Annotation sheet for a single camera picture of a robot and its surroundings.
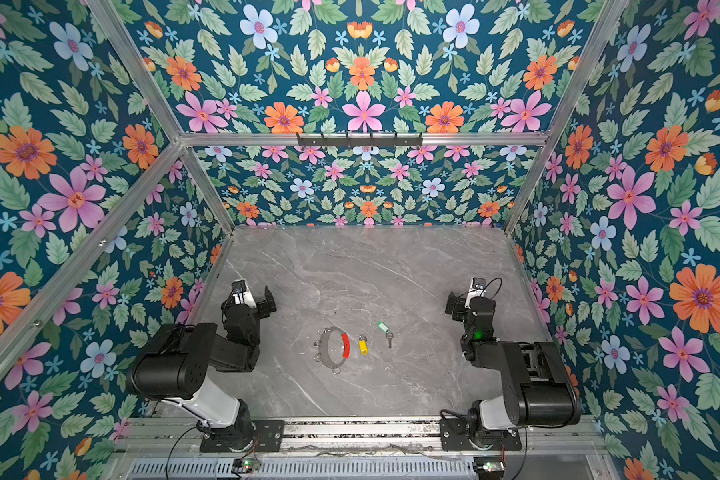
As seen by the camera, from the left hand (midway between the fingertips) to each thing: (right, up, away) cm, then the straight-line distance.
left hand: (250, 282), depth 89 cm
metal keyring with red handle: (+25, -20, -1) cm, 32 cm away
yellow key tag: (+34, -19, -1) cm, 39 cm away
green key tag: (+40, -14, +4) cm, 43 cm away
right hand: (+68, -4, +3) cm, 68 cm away
